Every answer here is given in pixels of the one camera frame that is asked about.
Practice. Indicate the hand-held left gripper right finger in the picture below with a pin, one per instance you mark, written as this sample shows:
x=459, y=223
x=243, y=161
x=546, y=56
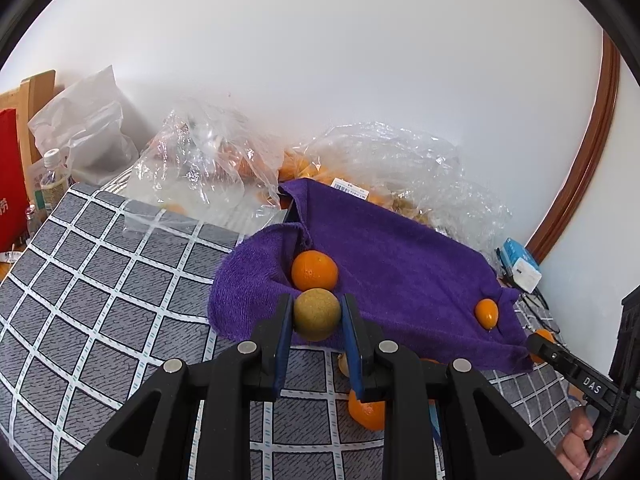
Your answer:
x=352, y=355

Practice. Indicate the clear plastic bottle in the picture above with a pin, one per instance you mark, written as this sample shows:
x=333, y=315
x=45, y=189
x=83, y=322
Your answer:
x=52, y=182

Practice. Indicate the white plastic bag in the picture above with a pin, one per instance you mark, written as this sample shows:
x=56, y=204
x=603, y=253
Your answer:
x=85, y=125

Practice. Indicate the large orange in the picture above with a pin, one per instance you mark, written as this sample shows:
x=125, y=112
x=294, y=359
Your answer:
x=367, y=414
x=315, y=270

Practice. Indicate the person's right hand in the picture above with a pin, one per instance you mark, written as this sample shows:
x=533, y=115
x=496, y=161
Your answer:
x=575, y=445

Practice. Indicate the large crinkled clear plastic bag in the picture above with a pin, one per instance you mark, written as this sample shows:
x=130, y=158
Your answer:
x=410, y=160

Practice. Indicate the brown wooden door frame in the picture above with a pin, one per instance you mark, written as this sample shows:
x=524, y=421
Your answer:
x=585, y=160

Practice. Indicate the blue and white box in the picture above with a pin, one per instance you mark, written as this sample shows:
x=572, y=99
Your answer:
x=522, y=265

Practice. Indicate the grey checked tablecloth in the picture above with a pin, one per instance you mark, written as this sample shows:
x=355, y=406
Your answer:
x=100, y=285

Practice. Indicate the purple towel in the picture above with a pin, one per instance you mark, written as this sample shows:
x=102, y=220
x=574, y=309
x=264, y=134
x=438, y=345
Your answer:
x=390, y=260

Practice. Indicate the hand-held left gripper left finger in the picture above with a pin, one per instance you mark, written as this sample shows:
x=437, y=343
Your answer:
x=284, y=350

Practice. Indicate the pile of oranges in bag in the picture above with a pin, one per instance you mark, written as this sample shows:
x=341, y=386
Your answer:
x=310, y=170

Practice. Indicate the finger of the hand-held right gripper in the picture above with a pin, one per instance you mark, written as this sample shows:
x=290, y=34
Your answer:
x=547, y=352

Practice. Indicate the red paper bag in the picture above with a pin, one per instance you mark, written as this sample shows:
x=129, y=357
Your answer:
x=10, y=175

